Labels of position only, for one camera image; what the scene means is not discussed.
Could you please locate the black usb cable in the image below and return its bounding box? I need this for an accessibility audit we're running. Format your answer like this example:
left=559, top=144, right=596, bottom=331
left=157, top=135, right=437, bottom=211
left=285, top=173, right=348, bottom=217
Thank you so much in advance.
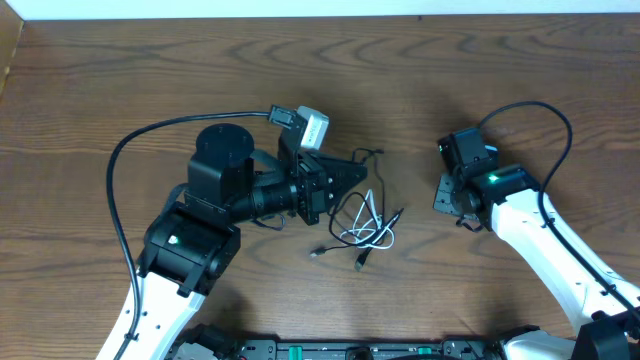
left=308, top=147, right=405, bottom=273

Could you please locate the white usb cable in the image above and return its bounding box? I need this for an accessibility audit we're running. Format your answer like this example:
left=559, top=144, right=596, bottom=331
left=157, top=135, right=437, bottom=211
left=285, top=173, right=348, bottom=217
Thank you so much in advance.
left=339, top=188, right=396, bottom=251

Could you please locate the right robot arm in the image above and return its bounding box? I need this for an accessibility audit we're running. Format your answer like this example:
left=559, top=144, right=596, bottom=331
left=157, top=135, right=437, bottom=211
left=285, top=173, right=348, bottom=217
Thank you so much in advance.
left=433, top=128, right=639, bottom=360

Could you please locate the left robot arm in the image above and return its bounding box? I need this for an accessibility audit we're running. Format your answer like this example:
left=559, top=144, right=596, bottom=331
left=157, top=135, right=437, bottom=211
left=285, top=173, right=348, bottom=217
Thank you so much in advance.
left=98, top=123, right=367, bottom=359

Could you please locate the cardboard panel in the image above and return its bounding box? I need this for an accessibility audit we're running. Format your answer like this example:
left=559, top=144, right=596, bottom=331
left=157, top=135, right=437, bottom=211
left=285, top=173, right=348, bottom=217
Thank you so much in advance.
left=0, top=0, right=24, bottom=93

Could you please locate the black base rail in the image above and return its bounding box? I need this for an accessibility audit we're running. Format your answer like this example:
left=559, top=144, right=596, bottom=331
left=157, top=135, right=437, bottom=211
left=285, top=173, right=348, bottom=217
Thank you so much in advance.
left=233, top=338, right=504, bottom=360

